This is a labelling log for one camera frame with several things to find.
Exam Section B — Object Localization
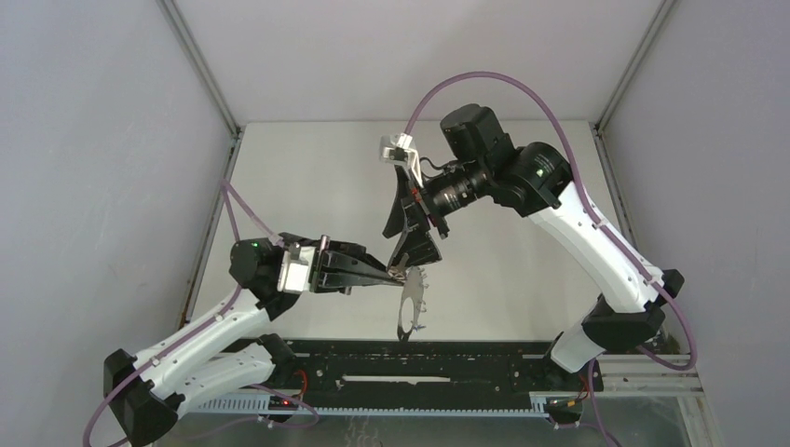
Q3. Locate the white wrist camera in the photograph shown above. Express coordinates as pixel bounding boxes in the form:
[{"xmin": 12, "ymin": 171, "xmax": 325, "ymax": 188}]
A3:
[
  {"xmin": 379, "ymin": 133, "xmax": 424, "ymax": 187},
  {"xmin": 277, "ymin": 243, "xmax": 317, "ymax": 294}
]

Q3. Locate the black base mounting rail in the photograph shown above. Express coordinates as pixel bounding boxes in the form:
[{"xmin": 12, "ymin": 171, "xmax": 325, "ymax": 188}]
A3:
[{"xmin": 218, "ymin": 340, "xmax": 604, "ymax": 417}]

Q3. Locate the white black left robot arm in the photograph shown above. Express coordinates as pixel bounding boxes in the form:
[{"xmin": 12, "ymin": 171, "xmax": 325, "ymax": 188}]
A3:
[{"xmin": 103, "ymin": 233, "xmax": 406, "ymax": 446}]

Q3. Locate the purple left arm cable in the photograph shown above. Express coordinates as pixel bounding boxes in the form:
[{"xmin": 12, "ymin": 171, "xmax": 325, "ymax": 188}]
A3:
[{"xmin": 83, "ymin": 179, "xmax": 292, "ymax": 447}]

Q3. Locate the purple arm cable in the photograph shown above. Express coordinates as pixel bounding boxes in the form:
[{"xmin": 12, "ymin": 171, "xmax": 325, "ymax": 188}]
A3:
[
  {"xmin": 83, "ymin": 179, "xmax": 292, "ymax": 447},
  {"xmin": 403, "ymin": 71, "xmax": 699, "ymax": 373}
]

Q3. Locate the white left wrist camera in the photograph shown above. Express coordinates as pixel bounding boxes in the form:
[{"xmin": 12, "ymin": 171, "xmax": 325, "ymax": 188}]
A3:
[{"xmin": 277, "ymin": 243, "xmax": 317, "ymax": 294}]

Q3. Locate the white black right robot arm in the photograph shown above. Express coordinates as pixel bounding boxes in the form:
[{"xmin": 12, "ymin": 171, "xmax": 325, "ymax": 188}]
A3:
[{"xmin": 380, "ymin": 103, "xmax": 685, "ymax": 389}]

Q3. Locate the aluminium frame rail left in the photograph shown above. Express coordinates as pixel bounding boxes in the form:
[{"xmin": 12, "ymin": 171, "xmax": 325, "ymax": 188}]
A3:
[{"xmin": 157, "ymin": 1, "xmax": 241, "ymax": 313}]

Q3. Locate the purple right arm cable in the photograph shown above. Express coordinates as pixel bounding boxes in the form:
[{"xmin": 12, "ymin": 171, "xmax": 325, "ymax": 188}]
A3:
[{"xmin": 403, "ymin": 71, "xmax": 699, "ymax": 373}]

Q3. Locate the aluminium frame rail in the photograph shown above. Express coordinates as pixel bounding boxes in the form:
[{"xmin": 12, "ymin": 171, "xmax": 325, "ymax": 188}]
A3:
[
  {"xmin": 157, "ymin": 1, "xmax": 241, "ymax": 313},
  {"xmin": 589, "ymin": 0, "xmax": 680, "ymax": 346}
]

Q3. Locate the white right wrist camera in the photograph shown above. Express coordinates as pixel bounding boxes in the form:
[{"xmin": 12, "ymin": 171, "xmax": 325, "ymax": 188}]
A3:
[{"xmin": 379, "ymin": 133, "xmax": 424, "ymax": 187}]

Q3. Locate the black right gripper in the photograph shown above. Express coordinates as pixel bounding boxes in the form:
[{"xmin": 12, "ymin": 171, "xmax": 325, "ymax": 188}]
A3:
[{"xmin": 383, "ymin": 161, "xmax": 486, "ymax": 274}]

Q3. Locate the aluminium frame rail right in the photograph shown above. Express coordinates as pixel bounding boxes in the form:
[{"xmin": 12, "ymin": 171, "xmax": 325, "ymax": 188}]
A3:
[{"xmin": 589, "ymin": 0, "xmax": 680, "ymax": 346}]

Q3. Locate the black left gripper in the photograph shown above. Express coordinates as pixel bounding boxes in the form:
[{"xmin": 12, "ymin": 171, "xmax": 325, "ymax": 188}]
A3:
[{"xmin": 276, "ymin": 232, "xmax": 406, "ymax": 293}]

